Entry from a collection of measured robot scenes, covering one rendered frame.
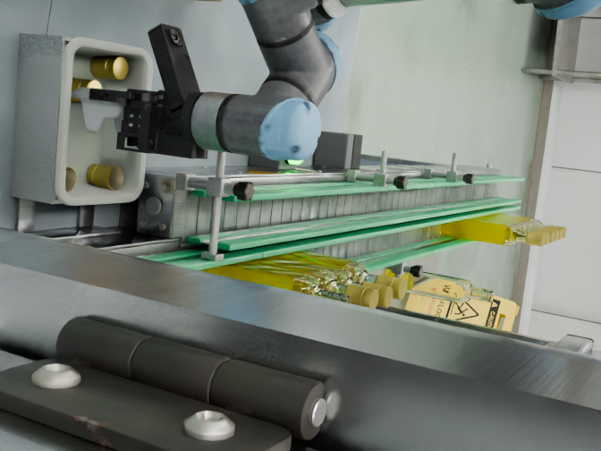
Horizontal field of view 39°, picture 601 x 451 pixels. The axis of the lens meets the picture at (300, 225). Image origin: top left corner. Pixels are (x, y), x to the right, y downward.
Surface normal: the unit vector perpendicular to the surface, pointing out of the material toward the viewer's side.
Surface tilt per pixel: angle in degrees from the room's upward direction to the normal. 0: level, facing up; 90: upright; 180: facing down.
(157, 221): 90
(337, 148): 90
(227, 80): 0
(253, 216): 0
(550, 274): 90
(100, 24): 0
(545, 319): 90
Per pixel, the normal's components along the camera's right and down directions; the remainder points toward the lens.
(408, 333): 0.11, -0.99
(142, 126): -0.48, 0.07
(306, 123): 0.87, 0.15
